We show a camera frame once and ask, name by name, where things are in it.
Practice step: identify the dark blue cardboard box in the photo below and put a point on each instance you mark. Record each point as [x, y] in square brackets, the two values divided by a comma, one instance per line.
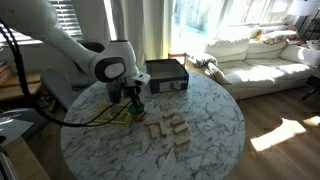
[166, 75]

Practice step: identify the grey upholstered chair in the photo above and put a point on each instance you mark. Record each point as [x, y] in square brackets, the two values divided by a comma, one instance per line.
[60, 86]

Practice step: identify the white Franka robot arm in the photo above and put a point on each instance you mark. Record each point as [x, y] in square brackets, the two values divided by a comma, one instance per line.
[43, 20]

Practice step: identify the yellow picture book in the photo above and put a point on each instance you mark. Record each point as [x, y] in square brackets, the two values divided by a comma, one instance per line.
[113, 114]

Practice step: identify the wooden side desk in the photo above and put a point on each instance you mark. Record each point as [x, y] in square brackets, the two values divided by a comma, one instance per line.
[16, 88]

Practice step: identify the wooden block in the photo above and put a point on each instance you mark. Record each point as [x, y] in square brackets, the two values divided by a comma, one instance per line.
[163, 128]
[152, 122]
[153, 131]
[182, 140]
[169, 113]
[178, 121]
[181, 128]

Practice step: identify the wooden chair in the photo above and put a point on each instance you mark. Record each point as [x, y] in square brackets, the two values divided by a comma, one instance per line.
[178, 58]

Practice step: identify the green round lid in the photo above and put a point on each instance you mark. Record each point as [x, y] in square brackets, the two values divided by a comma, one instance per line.
[137, 110]

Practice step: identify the patterned sofa pillow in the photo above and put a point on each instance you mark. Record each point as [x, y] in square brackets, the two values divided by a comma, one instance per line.
[275, 37]

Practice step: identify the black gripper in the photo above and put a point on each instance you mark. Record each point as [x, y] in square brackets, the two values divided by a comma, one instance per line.
[133, 91]

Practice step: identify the black coffee table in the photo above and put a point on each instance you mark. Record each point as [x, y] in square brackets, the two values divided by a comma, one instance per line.
[311, 85]

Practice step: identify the white floor lamp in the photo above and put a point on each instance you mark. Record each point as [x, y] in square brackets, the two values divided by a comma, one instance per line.
[301, 8]

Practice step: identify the sheer cream curtain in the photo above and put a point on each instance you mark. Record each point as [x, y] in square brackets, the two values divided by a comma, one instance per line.
[143, 30]

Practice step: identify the white sofa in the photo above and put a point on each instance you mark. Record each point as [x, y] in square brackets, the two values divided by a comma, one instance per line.
[260, 66]

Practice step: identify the light blanket on sofa arm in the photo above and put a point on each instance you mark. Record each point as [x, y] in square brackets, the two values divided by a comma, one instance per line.
[201, 60]

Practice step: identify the window blinds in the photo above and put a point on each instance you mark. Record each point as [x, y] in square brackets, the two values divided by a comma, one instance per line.
[70, 16]

